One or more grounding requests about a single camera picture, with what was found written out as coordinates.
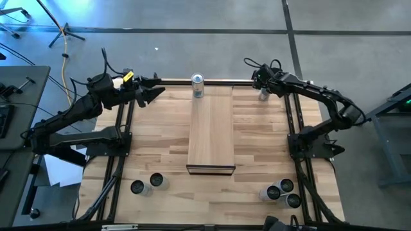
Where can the silver metal bracket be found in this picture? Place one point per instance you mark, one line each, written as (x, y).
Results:
(118, 227)

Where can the black clamp tool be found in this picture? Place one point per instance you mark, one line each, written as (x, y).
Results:
(11, 90)

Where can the grey metal cart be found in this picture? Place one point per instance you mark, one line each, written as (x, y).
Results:
(390, 102)

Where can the blue silver beverage can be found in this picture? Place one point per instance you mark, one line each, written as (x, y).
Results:
(264, 95)
(198, 88)

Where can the wooden shelf black metal frame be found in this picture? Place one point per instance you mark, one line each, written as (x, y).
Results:
(210, 134)

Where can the black diagonal beam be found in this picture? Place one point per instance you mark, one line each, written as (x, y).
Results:
(69, 158)

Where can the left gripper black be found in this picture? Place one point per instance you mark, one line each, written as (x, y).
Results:
(133, 91)

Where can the white paper sheets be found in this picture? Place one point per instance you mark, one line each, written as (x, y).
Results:
(61, 173)

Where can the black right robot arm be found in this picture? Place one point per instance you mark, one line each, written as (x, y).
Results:
(321, 93)

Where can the black tripod stand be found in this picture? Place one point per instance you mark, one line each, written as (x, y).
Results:
(65, 30)

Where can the grey stand legs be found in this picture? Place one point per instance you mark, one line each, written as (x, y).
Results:
(24, 13)

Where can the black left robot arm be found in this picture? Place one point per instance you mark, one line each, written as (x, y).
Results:
(64, 115)

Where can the grey desk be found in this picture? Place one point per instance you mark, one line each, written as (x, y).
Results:
(16, 179)
(32, 106)

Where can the black keyboard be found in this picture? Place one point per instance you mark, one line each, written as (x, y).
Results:
(4, 122)

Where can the black caster wheel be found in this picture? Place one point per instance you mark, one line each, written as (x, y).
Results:
(34, 213)

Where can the large clear bottle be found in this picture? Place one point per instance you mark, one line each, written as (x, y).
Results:
(157, 180)

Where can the black aluminium table rail frame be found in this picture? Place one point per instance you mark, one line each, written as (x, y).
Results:
(224, 82)

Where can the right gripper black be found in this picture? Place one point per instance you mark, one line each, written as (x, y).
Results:
(266, 78)

